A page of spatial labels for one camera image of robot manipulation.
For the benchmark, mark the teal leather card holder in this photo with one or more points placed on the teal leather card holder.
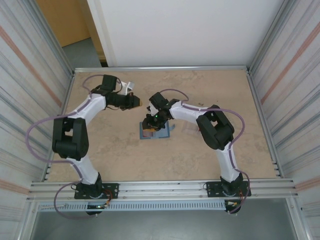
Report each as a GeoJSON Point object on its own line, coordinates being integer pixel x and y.
{"type": "Point", "coordinates": [162, 133]}

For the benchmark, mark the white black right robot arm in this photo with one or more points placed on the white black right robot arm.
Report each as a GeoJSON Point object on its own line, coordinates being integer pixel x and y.
{"type": "Point", "coordinates": [215, 130]}

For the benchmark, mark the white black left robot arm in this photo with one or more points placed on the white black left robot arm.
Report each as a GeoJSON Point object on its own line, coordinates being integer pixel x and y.
{"type": "Point", "coordinates": [88, 110]}

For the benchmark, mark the wooden door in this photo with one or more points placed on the wooden door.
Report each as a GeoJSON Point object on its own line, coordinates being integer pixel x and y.
{"type": "Point", "coordinates": [62, 20]}

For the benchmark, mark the aluminium table edge rail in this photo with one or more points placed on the aluminium table edge rail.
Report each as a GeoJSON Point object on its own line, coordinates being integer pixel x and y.
{"type": "Point", "coordinates": [262, 112]}
{"type": "Point", "coordinates": [65, 105]}
{"type": "Point", "coordinates": [160, 68]}

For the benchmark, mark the wide aluminium mounting rail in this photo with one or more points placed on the wide aluminium mounting rail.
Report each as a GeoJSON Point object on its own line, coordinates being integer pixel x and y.
{"type": "Point", "coordinates": [162, 188]}

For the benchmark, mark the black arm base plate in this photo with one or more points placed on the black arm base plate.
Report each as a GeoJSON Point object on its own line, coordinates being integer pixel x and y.
{"type": "Point", "coordinates": [112, 190]}
{"type": "Point", "coordinates": [212, 188]}

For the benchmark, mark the striped translucent enclosure panel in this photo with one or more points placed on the striped translucent enclosure panel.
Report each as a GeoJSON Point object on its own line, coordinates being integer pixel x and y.
{"type": "Point", "coordinates": [295, 100]}
{"type": "Point", "coordinates": [25, 100]}

